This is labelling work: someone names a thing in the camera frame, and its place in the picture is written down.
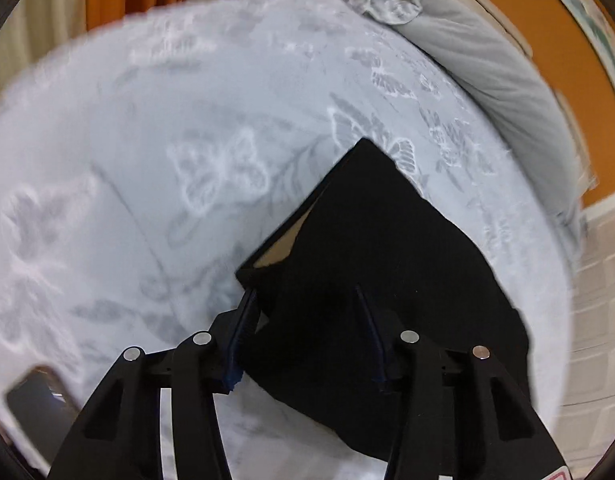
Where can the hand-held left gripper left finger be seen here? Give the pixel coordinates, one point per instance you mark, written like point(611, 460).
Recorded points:
point(240, 342)

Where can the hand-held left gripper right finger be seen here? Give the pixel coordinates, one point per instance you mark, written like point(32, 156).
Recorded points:
point(373, 342)

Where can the black pants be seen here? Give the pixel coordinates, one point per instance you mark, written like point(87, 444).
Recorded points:
point(387, 240)

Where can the butterfly print grey bedspread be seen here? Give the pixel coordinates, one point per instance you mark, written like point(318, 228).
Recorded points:
point(137, 160)

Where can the dark smartphone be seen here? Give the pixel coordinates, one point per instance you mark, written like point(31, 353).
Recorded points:
point(37, 400)

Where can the white wardrobe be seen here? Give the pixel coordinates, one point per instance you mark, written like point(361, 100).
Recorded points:
point(602, 285)

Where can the grey duvet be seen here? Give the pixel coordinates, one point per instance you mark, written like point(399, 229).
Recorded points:
point(487, 70)

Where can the framed wall picture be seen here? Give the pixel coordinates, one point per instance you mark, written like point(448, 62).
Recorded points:
point(600, 30)

